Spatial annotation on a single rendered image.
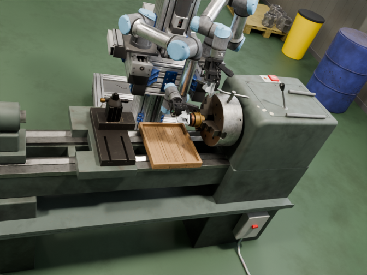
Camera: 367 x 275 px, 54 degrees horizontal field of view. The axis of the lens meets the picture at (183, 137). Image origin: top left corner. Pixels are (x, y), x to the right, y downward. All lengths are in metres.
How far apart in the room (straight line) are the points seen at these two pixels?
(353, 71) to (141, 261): 3.67
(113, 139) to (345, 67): 3.76
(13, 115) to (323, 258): 2.61
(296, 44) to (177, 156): 4.64
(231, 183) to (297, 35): 4.44
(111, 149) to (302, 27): 4.92
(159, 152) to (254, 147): 0.55
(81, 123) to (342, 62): 3.79
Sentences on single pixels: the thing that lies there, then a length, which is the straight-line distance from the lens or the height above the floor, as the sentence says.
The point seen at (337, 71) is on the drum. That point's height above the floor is 0.57.
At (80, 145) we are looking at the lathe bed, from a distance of 2.08.
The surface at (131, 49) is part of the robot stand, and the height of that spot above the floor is 1.16.
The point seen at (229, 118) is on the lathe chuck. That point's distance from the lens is 2.01.
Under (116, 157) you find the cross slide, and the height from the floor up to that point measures 0.97.
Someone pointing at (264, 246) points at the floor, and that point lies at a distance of 3.10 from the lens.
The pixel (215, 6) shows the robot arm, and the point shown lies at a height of 1.65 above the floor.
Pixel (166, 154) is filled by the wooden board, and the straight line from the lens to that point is 2.08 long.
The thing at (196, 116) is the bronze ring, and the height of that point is 1.12.
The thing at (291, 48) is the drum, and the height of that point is 0.16.
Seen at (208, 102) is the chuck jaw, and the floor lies 1.18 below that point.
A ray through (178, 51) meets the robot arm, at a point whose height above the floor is 1.39.
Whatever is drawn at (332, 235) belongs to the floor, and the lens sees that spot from 3.59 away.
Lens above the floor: 2.26
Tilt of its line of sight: 38 degrees down
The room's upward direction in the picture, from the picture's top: 20 degrees clockwise
